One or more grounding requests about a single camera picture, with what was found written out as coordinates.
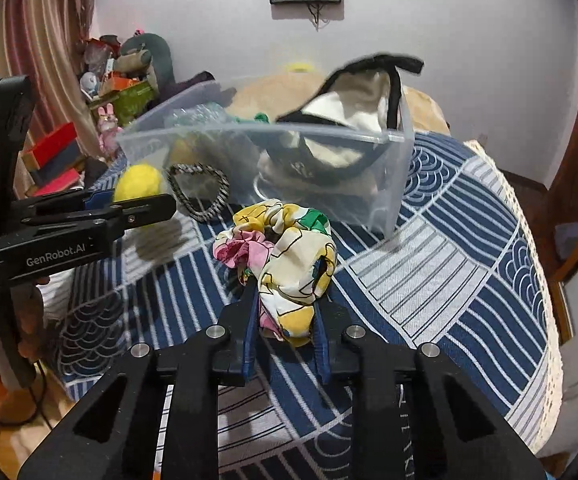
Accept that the yellow felt ball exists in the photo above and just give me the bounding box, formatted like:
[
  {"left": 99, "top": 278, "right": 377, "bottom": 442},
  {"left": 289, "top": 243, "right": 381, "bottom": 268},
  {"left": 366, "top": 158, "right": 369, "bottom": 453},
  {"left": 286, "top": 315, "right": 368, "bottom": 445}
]
[{"left": 113, "top": 164, "right": 165, "bottom": 203}]

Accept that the grey item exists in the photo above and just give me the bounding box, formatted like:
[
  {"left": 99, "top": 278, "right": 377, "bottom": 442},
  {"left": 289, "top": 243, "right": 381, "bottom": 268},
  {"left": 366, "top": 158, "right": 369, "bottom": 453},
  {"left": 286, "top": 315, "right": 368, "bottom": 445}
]
[{"left": 164, "top": 102, "right": 240, "bottom": 131}]

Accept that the floral fabric scrunchie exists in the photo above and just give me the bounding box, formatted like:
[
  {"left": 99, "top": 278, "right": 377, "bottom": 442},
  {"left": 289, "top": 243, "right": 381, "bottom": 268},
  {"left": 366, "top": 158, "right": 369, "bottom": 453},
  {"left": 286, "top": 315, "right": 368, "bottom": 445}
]
[{"left": 213, "top": 200, "right": 338, "bottom": 347}]

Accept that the green knitted cloth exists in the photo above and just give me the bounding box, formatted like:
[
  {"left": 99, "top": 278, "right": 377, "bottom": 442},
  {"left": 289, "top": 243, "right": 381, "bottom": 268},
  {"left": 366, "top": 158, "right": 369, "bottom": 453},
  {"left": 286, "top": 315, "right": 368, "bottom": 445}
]
[{"left": 234, "top": 113, "right": 271, "bottom": 124}]

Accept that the clear plastic storage bin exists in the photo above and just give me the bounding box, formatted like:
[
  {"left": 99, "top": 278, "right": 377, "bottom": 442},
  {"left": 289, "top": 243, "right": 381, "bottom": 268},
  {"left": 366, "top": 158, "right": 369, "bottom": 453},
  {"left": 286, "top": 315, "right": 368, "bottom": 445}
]
[{"left": 118, "top": 78, "right": 414, "bottom": 235}]

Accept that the black trimmed white bag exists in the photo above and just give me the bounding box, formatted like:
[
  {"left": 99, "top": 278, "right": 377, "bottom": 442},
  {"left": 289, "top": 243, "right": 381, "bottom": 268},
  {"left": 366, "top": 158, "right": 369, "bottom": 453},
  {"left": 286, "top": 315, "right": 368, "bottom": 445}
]
[{"left": 251, "top": 53, "right": 423, "bottom": 185}]

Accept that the left hand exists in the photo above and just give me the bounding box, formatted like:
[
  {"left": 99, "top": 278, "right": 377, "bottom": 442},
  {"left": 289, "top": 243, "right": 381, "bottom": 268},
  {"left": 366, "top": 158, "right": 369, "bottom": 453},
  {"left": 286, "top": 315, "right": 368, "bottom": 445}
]
[{"left": 14, "top": 276, "right": 50, "bottom": 361}]

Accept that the red book stack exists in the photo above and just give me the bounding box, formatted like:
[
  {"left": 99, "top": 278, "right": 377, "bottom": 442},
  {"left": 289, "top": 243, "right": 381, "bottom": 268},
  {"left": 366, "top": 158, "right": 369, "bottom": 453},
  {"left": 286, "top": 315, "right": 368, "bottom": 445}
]
[{"left": 22, "top": 122, "right": 85, "bottom": 197}]

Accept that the pink rabbit figurine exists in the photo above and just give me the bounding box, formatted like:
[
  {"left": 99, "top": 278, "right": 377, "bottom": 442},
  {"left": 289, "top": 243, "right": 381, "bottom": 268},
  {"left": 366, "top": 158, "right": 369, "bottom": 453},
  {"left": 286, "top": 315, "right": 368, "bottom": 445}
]
[{"left": 98, "top": 103, "right": 121, "bottom": 159}]

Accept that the blue white patterned tablecloth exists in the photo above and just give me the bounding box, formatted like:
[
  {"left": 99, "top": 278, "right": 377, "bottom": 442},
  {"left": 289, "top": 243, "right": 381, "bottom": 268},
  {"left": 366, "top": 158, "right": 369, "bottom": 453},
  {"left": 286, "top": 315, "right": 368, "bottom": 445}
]
[{"left": 44, "top": 132, "right": 562, "bottom": 479}]

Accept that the green cardboard box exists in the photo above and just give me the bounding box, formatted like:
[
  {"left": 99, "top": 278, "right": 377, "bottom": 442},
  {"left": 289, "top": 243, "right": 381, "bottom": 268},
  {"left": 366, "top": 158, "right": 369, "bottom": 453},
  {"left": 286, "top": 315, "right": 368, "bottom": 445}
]
[{"left": 88, "top": 80, "right": 157, "bottom": 127}]

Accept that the striped curtain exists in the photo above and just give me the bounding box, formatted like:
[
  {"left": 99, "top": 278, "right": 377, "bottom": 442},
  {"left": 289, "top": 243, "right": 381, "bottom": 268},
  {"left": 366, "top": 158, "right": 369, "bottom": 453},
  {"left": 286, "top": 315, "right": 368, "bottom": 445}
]
[{"left": 0, "top": 0, "right": 102, "bottom": 162}]

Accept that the dark purple clothing pile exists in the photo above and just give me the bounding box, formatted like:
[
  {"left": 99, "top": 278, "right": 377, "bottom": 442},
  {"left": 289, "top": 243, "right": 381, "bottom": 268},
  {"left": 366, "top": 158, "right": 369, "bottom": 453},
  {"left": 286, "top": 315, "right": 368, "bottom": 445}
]
[{"left": 160, "top": 70, "right": 215, "bottom": 104}]

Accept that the green dinosaur plush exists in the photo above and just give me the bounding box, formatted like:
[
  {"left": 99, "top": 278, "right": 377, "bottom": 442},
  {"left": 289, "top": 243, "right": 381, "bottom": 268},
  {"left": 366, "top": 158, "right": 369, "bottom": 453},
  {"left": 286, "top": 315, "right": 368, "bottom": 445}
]
[{"left": 113, "top": 32, "right": 175, "bottom": 96}]

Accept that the beige patchwork blanket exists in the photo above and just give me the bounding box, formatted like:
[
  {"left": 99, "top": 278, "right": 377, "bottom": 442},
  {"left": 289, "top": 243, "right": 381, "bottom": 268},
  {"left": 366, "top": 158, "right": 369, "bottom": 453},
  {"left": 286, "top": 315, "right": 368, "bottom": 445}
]
[{"left": 226, "top": 68, "right": 451, "bottom": 136}]

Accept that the black white braided heart ring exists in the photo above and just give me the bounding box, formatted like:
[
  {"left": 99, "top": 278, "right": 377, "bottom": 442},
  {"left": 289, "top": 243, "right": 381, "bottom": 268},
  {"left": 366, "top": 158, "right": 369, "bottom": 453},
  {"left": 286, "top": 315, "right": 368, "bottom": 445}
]
[{"left": 165, "top": 162, "right": 232, "bottom": 224}]

